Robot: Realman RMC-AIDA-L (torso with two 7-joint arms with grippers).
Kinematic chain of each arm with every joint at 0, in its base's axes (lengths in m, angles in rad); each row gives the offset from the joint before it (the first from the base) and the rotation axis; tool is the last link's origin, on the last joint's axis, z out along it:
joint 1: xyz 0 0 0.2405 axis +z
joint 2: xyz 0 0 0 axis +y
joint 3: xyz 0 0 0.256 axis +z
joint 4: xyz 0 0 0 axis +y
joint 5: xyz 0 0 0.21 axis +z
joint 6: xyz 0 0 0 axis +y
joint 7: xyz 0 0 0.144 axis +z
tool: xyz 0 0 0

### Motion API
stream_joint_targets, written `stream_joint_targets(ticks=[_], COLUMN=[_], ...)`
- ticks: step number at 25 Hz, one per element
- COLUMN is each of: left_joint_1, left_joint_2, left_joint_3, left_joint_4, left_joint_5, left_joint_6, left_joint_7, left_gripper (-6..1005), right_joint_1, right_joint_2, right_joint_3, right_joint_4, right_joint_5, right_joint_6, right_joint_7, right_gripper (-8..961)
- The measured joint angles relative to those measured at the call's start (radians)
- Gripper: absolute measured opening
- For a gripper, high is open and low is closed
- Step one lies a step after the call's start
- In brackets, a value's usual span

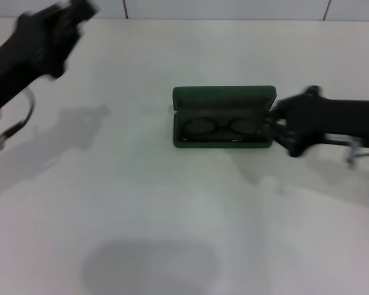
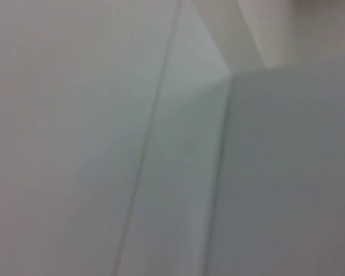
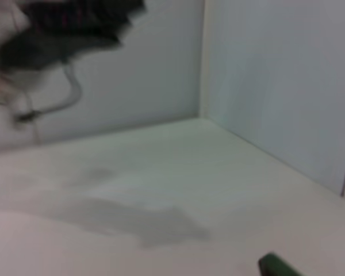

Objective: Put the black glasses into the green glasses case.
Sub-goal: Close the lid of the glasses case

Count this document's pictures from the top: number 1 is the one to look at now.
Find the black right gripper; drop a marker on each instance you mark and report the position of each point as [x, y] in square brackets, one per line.
[332, 120]

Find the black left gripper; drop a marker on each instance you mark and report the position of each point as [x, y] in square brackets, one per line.
[27, 52]

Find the green glasses case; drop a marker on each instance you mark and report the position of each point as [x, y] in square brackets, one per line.
[221, 92]

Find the black glasses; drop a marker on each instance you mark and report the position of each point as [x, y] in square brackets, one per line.
[196, 126]

